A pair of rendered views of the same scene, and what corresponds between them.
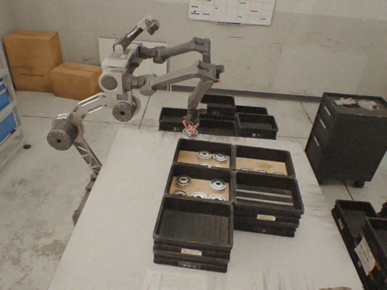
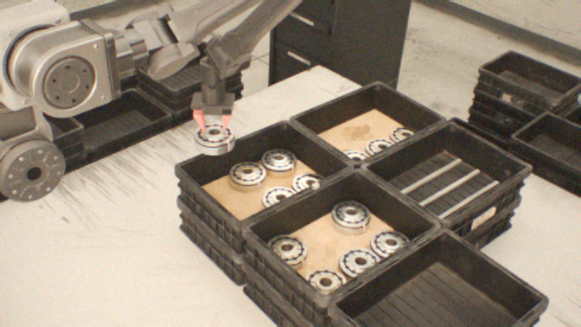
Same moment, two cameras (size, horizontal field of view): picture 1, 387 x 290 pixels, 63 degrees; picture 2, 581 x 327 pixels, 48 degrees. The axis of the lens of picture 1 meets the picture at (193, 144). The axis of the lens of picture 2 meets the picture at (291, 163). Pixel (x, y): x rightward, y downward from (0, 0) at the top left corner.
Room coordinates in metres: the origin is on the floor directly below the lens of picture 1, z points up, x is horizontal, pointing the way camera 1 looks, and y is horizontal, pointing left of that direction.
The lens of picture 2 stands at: (0.72, 0.88, 1.97)
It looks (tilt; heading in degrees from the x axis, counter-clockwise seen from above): 36 degrees down; 314
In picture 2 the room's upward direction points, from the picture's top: 4 degrees clockwise
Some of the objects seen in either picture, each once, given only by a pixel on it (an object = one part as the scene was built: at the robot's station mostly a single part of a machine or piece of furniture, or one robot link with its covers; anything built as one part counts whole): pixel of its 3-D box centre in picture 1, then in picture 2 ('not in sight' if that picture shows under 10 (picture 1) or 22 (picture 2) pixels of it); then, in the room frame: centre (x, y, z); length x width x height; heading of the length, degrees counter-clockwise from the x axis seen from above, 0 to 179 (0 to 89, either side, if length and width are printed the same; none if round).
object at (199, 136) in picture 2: (190, 132); (213, 134); (1.81, 0.03, 1.04); 0.10 x 0.10 x 0.01
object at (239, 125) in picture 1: (253, 138); (191, 107); (2.84, -0.63, 0.37); 0.40 x 0.30 x 0.45; 91
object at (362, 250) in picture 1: (364, 255); not in sight; (1.41, -1.24, 0.41); 0.31 x 0.02 x 0.16; 1
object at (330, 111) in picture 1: (345, 142); (338, 39); (2.80, -1.58, 0.45); 0.60 x 0.45 x 0.90; 91
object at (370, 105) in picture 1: (370, 104); not in sight; (2.85, -1.70, 0.88); 0.29 x 0.22 x 0.03; 91
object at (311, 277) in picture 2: (179, 195); (325, 284); (1.38, 0.06, 0.86); 0.10 x 0.10 x 0.01
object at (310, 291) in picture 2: (200, 183); (342, 229); (1.44, -0.06, 0.92); 0.40 x 0.30 x 0.02; 87
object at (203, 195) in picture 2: (204, 153); (264, 169); (1.74, -0.08, 0.92); 0.40 x 0.30 x 0.02; 87
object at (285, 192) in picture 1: (265, 197); (443, 184); (1.41, -0.46, 0.87); 0.40 x 0.30 x 0.11; 87
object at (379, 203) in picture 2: (199, 189); (340, 245); (1.44, -0.06, 0.87); 0.40 x 0.30 x 0.11; 87
